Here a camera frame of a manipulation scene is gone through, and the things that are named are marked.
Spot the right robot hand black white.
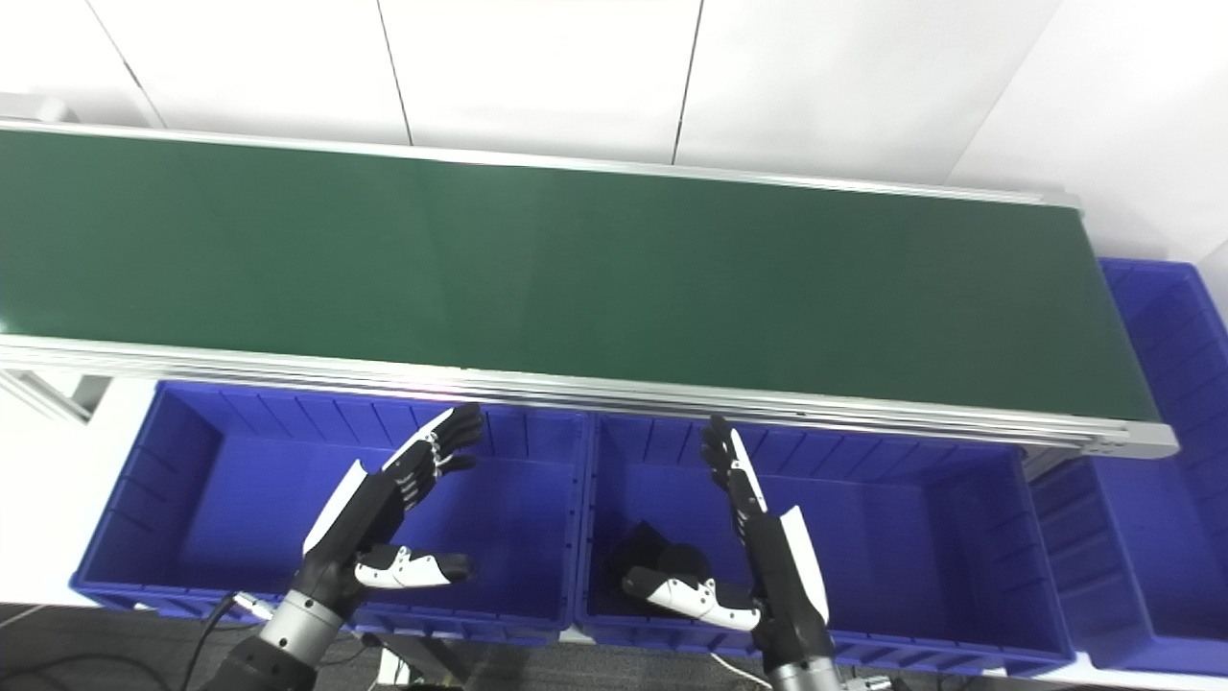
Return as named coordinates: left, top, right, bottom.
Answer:
left=622, top=415, right=834, bottom=663

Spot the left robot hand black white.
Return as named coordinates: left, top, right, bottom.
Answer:
left=293, top=403, right=485, bottom=615

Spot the black cylinder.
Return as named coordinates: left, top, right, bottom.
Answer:
left=606, top=521, right=716, bottom=606

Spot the blue plastic bin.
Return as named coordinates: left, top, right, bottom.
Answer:
left=1031, top=257, right=1228, bottom=673
left=69, top=379, right=591, bottom=646
left=574, top=411, right=1077, bottom=678

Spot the green conveyor belt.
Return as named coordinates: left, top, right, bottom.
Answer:
left=0, top=91, right=1181, bottom=460
left=0, top=128, right=1162, bottom=423

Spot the aluminium conveyor leg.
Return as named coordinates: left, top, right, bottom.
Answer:
left=0, top=369, right=111, bottom=423

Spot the grey conveyor end housing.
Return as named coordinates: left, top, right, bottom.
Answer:
left=0, top=93, right=70, bottom=126

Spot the white cable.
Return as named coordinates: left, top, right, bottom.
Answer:
left=708, top=655, right=770, bottom=689

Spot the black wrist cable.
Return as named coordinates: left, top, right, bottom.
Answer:
left=177, top=593, right=277, bottom=691

